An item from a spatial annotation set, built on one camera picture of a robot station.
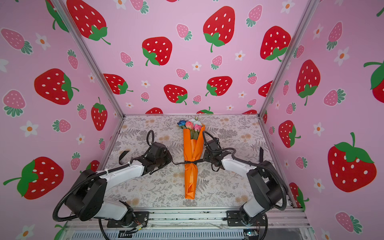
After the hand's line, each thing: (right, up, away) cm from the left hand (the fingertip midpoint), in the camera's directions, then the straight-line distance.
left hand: (174, 155), depth 89 cm
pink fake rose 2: (+14, +17, +15) cm, 26 cm away
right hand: (+19, 0, +3) cm, 19 cm away
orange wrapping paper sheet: (+11, +1, +6) cm, 13 cm away
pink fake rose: (+8, +19, +18) cm, 27 cm away
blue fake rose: (+2, +21, +21) cm, 30 cm away
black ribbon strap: (+10, -4, +1) cm, 11 cm away
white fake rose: (+12, +22, +19) cm, 31 cm away
